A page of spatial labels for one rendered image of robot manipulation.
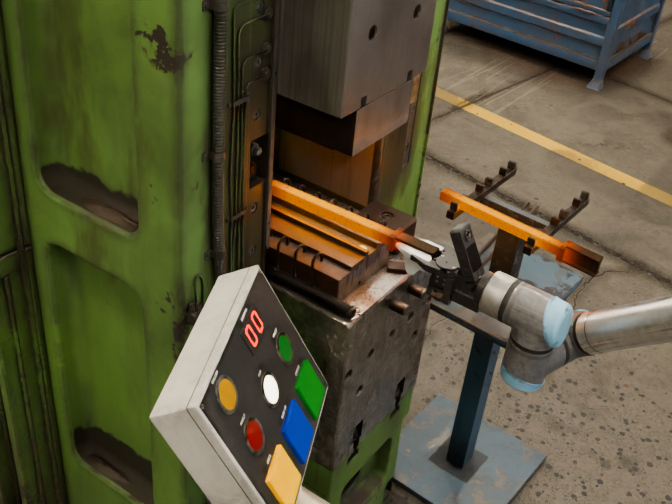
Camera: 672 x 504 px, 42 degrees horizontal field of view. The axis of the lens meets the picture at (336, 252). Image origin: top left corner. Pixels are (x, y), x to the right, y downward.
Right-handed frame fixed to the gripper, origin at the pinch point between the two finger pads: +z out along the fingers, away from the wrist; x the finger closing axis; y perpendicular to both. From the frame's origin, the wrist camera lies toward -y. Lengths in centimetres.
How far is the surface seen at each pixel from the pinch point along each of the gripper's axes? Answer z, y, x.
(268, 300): 0.9, -10.4, -44.6
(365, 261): 7.0, 7.4, -2.5
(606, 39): 69, 74, 353
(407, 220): 8.3, 6.8, 16.8
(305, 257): 17.1, 7.1, -10.5
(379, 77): 7.8, -36.0, -6.2
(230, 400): -10, -11, -66
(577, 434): -33, 104, 84
